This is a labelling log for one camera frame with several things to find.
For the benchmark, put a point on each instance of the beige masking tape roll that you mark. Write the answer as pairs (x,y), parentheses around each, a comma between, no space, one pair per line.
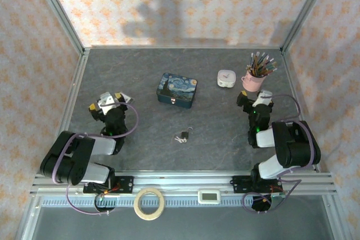
(137,195)

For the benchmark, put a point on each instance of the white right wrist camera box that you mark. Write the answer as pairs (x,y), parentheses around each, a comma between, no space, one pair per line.
(264,97)

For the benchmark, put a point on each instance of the aluminium upright frame post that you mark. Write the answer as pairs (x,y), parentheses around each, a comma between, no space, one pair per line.
(59,12)
(306,12)

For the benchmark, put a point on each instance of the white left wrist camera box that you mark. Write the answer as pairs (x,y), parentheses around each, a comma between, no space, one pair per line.
(107,102)

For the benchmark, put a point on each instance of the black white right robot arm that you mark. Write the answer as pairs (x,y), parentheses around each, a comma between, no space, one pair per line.
(295,144)

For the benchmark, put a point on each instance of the aluminium lower frame bar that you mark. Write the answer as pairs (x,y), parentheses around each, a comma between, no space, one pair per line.
(334,217)
(28,217)

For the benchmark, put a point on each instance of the aluminium rear table rail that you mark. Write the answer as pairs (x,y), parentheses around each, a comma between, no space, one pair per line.
(182,46)

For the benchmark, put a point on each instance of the pink pencil cup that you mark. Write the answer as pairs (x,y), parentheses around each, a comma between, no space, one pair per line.
(253,82)

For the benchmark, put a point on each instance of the small white clock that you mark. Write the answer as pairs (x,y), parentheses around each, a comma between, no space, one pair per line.
(226,78)

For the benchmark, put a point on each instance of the white digital display device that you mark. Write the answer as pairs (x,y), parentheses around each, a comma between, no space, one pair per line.
(208,196)

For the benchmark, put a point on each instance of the aluminium side table rail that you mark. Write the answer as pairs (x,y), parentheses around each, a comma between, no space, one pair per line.
(77,82)

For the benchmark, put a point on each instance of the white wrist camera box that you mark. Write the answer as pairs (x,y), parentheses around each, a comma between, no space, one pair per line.
(107,102)
(264,97)

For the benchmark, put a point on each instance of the wide aluminium base rail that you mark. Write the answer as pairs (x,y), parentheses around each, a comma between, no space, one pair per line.
(180,182)

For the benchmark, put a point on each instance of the starry night tin box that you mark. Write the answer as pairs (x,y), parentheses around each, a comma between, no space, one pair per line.
(177,88)

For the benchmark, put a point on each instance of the green circuit board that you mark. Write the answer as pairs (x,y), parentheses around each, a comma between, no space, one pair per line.
(277,199)

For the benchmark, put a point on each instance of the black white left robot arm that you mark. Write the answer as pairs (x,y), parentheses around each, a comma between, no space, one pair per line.
(67,161)

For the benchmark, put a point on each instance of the small black padlock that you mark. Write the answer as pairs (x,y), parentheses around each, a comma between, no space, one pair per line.
(184,134)

